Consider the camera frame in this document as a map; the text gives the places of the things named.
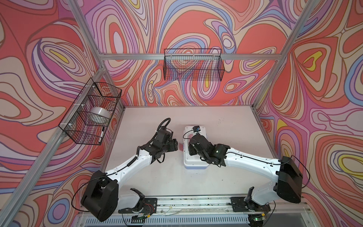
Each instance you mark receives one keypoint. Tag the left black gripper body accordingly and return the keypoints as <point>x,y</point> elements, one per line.
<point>170,146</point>

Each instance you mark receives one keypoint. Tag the grey duct tape roll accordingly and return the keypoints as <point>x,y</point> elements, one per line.
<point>101,112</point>

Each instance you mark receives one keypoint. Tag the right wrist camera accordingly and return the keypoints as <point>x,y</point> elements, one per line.
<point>196,129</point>

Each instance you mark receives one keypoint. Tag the black wire basket wall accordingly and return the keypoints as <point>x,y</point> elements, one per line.
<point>84,127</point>
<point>193,64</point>

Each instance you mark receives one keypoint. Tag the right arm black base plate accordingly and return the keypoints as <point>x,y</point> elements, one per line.
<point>239,204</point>

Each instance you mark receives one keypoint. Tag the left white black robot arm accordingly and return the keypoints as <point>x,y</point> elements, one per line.
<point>104,193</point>

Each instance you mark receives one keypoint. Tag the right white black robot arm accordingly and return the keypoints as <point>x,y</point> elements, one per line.
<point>285,178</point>

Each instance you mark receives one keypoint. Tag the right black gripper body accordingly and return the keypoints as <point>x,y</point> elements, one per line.
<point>193,151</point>

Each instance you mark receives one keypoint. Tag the white blue plastic tool box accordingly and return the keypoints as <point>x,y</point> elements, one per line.
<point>191,162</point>

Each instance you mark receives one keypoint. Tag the black wire basket back wall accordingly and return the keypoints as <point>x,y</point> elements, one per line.
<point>193,64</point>

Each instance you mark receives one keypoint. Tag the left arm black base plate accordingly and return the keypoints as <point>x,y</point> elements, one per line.
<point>147,206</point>

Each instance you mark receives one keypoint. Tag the black wire basket left wall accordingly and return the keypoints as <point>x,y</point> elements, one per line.
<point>84,127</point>

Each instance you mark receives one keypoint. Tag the black marker pen in basket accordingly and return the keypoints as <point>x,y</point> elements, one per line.
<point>101,135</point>

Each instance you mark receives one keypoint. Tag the aluminium mounting rail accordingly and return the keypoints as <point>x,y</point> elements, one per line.
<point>215,204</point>

